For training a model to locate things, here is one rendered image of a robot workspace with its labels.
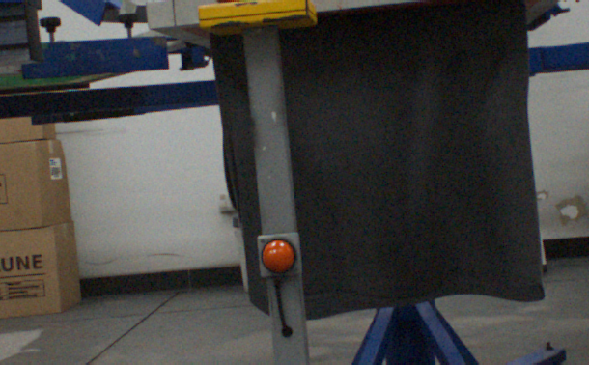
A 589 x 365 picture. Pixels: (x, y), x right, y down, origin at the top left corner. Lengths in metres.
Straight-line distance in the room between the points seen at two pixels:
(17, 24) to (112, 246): 4.65
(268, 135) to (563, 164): 5.02
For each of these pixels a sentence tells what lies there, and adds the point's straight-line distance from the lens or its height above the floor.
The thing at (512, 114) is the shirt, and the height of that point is 0.79.
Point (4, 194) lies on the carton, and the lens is 6.27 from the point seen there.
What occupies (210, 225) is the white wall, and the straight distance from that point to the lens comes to 6.54.
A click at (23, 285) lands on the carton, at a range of 6.29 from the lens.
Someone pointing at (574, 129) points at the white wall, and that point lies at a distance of 6.49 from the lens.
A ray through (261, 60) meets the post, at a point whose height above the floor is 0.88.
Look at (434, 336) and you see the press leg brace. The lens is 3.06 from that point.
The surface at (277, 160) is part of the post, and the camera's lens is 1.52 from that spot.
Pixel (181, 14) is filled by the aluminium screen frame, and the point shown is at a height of 0.97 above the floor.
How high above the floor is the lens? 0.81
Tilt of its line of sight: 3 degrees down
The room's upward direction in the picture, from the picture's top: 5 degrees counter-clockwise
